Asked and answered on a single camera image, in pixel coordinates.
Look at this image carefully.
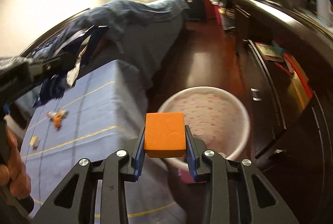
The blue foil wrapper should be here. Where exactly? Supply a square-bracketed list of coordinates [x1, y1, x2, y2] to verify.
[33, 25, 109, 107]

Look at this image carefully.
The orange box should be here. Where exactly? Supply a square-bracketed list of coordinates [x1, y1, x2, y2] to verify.
[144, 112, 186, 159]

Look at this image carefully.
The pink speckled trash bin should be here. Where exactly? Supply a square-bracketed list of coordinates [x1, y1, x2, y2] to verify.
[157, 86, 251, 184]

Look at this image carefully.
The person's left hand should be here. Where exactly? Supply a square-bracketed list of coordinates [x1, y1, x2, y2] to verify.
[1, 128, 31, 200]

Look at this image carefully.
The dark wooden headboard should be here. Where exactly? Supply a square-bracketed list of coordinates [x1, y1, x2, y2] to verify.
[20, 8, 90, 57]

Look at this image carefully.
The small pink bottle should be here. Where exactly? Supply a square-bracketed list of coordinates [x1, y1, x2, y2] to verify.
[47, 111, 56, 119]

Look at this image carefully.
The white open box lid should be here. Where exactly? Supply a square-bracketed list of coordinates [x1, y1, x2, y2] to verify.
[29, 135, 41, 149]

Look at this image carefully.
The blue checked tablecloth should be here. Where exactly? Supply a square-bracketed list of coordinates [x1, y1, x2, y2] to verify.
[20, 60, 186, 223]

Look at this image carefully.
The blue patterned duvet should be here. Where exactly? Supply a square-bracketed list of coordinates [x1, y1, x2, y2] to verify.
[30, 0, 189, 60]

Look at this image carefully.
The bed with dark base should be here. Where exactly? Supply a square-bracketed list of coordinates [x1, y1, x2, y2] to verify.
[79, 14, 185, 89]

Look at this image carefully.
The dark wooden dresser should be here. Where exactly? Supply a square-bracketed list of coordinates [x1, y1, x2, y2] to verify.
[232, 0, 332, 223]

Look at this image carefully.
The black suitcase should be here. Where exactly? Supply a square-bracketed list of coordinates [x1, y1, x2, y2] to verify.
[185, 0, 205, 20]

